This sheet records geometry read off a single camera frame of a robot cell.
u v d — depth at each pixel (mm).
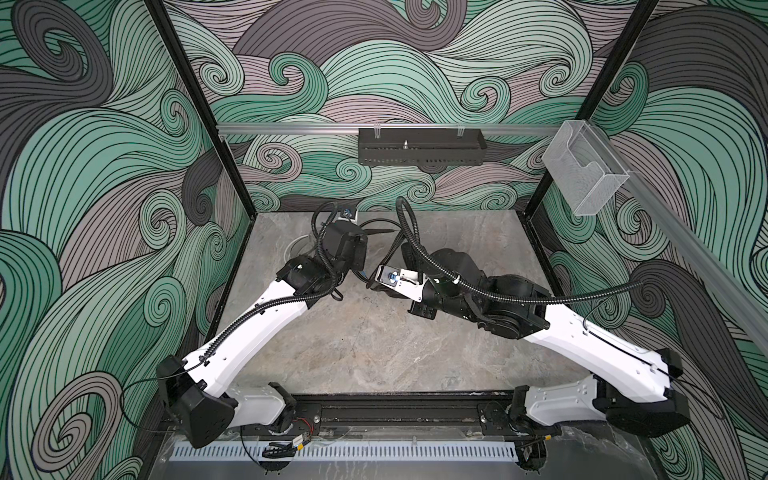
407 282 476
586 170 784
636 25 730
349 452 697
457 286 392
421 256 403
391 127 931
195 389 375
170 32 742
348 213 603
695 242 594
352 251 534
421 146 951
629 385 384
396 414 746
